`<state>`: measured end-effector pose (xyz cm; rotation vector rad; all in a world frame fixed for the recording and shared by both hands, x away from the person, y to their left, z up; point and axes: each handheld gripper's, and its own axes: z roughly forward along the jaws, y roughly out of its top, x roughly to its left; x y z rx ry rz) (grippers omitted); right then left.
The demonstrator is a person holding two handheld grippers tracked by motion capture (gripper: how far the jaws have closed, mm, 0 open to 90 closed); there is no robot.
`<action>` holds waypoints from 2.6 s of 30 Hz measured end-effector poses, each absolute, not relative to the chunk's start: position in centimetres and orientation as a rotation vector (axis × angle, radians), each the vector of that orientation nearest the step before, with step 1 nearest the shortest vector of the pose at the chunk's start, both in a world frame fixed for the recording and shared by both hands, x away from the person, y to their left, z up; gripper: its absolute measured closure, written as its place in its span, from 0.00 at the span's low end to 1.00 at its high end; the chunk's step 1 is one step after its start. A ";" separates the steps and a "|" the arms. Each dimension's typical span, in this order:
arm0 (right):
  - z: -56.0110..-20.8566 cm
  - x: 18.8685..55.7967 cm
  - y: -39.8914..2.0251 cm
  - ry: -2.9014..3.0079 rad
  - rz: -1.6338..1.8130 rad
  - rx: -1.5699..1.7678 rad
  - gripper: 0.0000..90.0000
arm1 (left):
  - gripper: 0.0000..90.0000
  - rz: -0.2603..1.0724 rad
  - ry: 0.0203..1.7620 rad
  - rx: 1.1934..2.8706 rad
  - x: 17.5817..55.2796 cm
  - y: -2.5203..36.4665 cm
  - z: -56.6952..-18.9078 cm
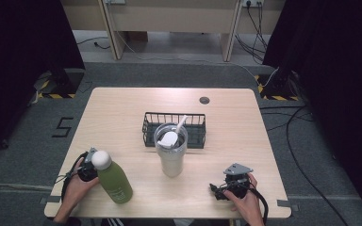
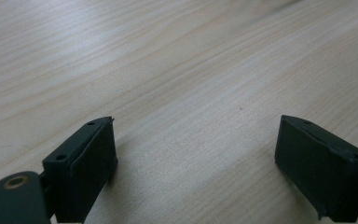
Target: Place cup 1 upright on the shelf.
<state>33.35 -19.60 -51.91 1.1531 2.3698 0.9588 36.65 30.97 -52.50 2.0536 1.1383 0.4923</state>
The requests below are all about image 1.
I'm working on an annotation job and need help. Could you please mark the grey tape strip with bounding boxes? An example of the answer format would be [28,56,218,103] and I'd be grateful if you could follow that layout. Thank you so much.
[276,199,300,212]
[39,195,62,205]

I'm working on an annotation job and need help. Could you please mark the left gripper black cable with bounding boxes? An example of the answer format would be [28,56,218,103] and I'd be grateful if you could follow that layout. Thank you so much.
[55,151,90,202]

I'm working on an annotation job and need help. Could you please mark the black wire basket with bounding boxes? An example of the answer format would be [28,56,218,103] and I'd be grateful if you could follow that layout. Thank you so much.
[141,111,207,150]

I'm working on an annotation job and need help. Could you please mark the person's left hand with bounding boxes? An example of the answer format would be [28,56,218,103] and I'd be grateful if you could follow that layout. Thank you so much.
[63,156,101,208]

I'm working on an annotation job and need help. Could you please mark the person's right hand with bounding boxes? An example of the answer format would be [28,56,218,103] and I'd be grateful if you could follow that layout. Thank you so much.
[224,172,264,222]

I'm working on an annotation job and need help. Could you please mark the stand base with striped tape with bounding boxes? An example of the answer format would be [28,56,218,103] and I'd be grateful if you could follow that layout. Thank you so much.
[32,68,87,100]
[254,73,300,102]

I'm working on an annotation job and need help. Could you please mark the short black floor cable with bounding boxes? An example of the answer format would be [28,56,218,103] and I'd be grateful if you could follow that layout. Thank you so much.
[75,36,111,51]

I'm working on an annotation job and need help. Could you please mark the long black floor cable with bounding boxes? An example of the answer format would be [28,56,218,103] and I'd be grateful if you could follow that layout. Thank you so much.
[258,105,351,226]

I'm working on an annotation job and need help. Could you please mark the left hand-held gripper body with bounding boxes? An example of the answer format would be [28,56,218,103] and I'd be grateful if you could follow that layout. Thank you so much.
[76,146,101,183]

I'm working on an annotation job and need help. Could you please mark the white wall socket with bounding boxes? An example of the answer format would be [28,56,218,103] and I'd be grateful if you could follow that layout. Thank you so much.
[241,0,265,8]

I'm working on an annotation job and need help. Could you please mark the beige desk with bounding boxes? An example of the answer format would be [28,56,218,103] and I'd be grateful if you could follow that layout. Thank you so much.
[59,0,287,62]

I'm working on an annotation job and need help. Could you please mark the black curtain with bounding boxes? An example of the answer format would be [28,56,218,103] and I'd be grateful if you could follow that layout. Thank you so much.
[262,0,362,218]
[0,0,87,159]

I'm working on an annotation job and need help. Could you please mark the green bottle with white cap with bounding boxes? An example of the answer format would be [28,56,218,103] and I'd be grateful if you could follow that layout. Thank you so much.
[90,150,134,205]

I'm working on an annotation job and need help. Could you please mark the person's dark striped pants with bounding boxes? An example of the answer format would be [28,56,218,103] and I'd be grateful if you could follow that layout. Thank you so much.
[100,218,178,226]

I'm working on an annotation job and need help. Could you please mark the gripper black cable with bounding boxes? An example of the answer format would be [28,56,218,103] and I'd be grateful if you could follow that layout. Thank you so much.
[248,186,270,226]
[55,151,90,202]

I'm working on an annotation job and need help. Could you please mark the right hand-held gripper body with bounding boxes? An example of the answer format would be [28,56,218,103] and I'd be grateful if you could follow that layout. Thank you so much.
[222,162,255,200]

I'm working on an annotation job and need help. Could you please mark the white tumbler with straw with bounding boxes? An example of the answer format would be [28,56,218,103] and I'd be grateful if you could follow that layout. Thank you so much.
[153,114,189,178]

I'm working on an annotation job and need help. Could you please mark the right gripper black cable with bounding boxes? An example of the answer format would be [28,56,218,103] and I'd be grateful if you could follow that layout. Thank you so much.
[248,186,270,226]

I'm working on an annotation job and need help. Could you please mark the bundle of black wall cables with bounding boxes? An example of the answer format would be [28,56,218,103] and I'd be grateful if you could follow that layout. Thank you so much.
[234,2,270,66]

